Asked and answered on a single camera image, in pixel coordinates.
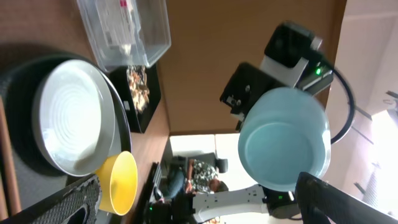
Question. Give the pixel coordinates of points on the black rectangular tray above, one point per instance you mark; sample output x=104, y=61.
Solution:
x=138, y=123

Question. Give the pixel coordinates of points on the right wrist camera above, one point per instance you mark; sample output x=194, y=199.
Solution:
x=292, y=56

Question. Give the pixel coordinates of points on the blue cup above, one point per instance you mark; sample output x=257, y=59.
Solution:
x=285, y=133

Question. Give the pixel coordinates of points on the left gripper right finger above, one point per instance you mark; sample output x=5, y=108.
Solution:
x=320, y=203

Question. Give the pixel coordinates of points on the clear plastic bin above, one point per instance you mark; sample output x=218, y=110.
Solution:
x=152, y=34

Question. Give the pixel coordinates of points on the seated person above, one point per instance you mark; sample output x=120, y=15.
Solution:
x=191, y=176

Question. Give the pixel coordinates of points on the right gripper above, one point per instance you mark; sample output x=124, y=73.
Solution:
x=244, y=88

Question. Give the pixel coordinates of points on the food scraps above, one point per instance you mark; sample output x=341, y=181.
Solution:
x=137, y=81

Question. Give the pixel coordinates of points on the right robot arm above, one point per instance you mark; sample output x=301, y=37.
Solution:
x=257, y=199

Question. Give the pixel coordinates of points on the yellow bowl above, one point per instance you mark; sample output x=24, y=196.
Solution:
x=118, y=179

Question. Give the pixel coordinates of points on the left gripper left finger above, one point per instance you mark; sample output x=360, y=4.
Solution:
x=76, y=203

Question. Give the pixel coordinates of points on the grey ceramic plate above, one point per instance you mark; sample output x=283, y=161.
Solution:
x=73, y=118

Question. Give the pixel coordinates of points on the white napkin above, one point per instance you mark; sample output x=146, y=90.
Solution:
x=116, y=18

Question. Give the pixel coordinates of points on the wooden chopstick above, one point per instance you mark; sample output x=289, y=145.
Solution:
x=11, y=180

